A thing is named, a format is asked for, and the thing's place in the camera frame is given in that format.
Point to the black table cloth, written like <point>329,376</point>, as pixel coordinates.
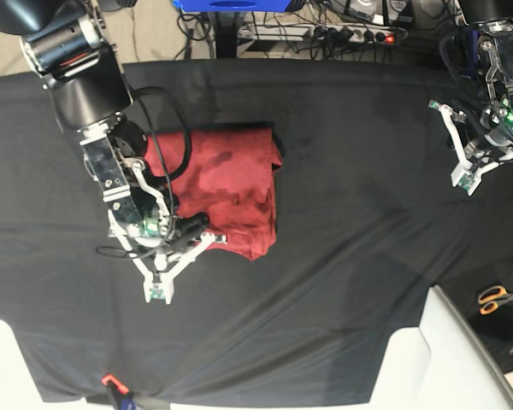
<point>368,221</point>

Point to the blue plastic bin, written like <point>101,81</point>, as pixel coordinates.
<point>232,5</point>

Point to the white foam block right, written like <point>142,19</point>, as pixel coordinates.
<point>440,364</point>

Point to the white power strip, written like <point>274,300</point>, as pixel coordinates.
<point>359,33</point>

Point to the blue and orange clamp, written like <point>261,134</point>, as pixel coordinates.
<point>120,396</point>

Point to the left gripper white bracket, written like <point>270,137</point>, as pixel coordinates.
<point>482,142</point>

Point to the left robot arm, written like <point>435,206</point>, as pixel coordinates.
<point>478,55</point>

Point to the dark red long-sleeve shirt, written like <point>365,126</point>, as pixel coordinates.
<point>230,177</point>

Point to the yellow handled scissors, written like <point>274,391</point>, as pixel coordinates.
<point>493,298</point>

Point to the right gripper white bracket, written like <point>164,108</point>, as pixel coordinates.
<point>161,260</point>

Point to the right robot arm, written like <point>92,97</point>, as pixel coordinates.
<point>66,45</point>

